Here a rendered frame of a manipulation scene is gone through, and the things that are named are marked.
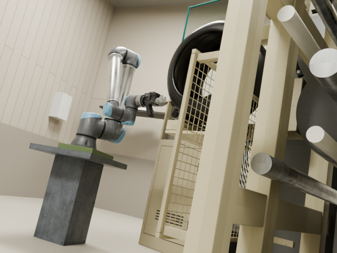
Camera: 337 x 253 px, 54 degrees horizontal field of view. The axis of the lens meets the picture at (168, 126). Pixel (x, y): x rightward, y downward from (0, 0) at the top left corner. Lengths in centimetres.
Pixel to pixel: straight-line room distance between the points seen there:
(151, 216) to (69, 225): 78
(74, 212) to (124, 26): 460
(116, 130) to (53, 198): 64
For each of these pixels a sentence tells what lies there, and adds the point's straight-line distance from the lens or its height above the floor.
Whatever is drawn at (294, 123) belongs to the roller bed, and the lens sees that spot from 188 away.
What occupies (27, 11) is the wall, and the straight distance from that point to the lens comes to 500.
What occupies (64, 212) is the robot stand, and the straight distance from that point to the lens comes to 234.
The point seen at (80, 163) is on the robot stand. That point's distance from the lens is 231.
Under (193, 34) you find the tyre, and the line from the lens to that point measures 206.
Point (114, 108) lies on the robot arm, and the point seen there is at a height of 93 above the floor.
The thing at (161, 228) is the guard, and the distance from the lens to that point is 118.
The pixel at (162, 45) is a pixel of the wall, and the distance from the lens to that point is 589.
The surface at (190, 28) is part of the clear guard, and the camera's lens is 325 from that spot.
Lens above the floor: 45
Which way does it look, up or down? 11 degrees up
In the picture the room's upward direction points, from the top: 12 degrees clockwise
